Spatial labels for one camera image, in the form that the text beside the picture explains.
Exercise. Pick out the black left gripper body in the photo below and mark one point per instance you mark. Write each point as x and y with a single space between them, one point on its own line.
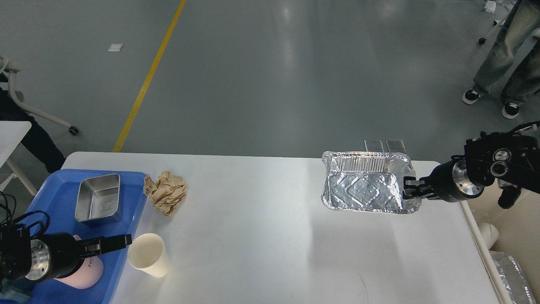
55 255

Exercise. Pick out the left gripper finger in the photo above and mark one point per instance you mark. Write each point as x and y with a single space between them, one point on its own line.
102 245

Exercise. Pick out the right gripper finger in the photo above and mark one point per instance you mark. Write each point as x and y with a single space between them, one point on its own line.
417 188

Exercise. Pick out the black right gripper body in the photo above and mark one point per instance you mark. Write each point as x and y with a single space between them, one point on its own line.
449 182

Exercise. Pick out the pink plastic mug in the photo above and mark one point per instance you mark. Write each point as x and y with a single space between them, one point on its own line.
87 273

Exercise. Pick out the aluminium foil tray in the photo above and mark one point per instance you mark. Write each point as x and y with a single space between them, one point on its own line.
368 182

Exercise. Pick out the stainless steel rectangular tray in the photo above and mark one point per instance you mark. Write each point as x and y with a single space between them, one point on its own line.
98 200

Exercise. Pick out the cream paper cup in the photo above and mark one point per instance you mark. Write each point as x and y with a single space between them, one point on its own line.
148 253

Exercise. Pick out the brown paper ball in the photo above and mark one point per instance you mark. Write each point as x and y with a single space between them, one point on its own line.
166 192

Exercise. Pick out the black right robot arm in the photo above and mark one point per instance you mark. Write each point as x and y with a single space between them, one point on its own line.
512 159

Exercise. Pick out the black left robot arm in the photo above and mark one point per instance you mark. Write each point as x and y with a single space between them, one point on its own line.
28 252

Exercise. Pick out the blue plastic tray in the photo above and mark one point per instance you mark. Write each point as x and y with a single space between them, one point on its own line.
58 197

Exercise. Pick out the white plastic bin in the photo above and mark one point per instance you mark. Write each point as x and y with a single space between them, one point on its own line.
519 235

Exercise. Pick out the foil tray in bin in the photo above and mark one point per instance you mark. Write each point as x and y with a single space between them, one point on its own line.
513 278

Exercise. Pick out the seated person leg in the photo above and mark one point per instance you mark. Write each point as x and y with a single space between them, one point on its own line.
37 140

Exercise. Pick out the white side table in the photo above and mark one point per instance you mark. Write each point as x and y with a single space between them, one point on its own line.
11 134

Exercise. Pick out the person in light jeans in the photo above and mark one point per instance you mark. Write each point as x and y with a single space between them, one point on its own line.
521 22

